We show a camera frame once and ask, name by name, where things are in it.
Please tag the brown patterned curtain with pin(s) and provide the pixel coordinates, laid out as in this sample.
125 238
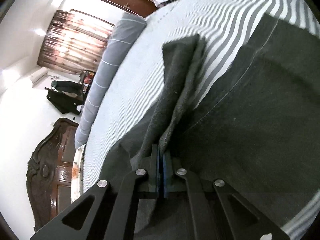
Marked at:
70 42

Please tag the white patterned pillow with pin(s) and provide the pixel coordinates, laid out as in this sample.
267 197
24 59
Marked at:
76 172

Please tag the grey lined pillow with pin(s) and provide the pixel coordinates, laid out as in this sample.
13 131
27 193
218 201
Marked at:
107 67

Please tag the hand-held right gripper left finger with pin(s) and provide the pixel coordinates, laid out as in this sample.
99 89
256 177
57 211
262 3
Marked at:
156 166

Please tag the grey white striped bed sheet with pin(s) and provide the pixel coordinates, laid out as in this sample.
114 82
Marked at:
150 67

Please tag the dark grey denim pants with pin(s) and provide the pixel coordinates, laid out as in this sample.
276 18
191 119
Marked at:
250 130

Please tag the white air conditioner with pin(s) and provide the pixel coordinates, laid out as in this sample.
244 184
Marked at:
38 77

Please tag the black hanging clothes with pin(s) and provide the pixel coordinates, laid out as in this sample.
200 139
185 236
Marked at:
65 97

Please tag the carved dark wooden headboard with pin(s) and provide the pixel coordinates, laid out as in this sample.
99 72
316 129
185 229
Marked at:
47 170

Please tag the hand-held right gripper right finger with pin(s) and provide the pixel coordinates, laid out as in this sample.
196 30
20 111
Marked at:
165 175

